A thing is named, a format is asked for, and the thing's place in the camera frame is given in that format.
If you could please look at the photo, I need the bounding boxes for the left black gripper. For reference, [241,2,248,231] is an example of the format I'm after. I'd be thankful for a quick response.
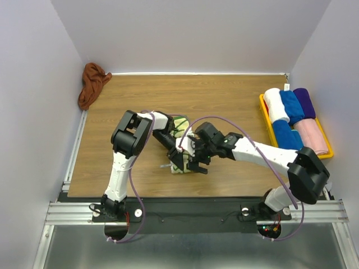
[152,129,183,170]

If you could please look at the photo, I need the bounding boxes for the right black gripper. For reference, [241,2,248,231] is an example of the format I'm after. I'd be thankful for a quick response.
[186,136,217,174]

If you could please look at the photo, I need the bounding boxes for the green cream patterned towel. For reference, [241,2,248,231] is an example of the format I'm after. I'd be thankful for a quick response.
[170,115,191,174]

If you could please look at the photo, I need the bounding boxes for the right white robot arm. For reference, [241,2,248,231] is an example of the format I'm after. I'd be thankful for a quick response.
[180,132,330,219]

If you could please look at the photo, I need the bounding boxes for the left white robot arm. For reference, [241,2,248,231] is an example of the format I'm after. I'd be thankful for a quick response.
[101,110,185,221]

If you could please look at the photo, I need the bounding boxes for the blue teal rolled towel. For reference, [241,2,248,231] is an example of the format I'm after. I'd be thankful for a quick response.
[272,119,303,150]

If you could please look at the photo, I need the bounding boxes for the white rolled towel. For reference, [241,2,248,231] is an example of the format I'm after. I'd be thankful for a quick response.
[264,88,289,123]

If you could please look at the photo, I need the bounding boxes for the brown crumpled towel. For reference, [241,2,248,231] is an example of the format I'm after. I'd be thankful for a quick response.
[77,63,112,110]

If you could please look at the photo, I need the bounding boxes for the pink rolled towel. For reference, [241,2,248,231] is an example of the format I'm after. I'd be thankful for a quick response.
[294,118,329,155]

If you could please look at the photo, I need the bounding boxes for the purple rolled towel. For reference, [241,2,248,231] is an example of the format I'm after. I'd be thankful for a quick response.
[293,88,316,119]

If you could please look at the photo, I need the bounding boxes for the yellow plastic tray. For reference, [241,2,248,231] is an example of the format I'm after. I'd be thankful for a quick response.
[259,94,335,160]

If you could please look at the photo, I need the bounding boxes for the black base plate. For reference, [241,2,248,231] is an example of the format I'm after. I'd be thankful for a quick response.
[92,197,292,235]

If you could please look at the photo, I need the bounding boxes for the aluminium frame rail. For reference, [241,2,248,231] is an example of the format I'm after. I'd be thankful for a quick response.
[34,116,358,268]

